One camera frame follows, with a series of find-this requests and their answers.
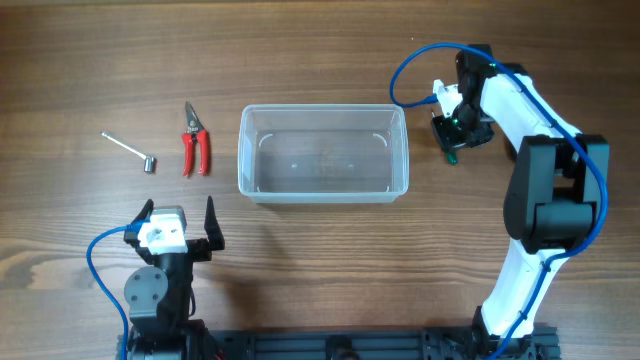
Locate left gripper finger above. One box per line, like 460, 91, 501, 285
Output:
132, 199, 154, 224
204, 196, 225, 251

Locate red handled pruning shears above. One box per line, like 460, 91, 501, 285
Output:
181, 101, 211, 176

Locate blue cable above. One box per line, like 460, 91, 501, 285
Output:
389, 42, 610, 360
85, 221, 149, 360

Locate left blue cable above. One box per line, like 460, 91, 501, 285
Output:
85, 221, 149, 360

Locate green handled screwdriver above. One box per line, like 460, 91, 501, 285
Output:
445, 152, 458, 165

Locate right blue cable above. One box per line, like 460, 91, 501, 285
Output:
389, 42, 610, 360

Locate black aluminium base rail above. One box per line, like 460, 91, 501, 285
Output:
126, 327, 562, 360

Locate silver socket wrench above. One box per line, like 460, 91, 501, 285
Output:
101, 132, 156, 174

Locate clear plastic container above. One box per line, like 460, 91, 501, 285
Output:
237, 104, 410, 204

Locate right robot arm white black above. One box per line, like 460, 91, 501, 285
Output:
429, 45, 609, 342

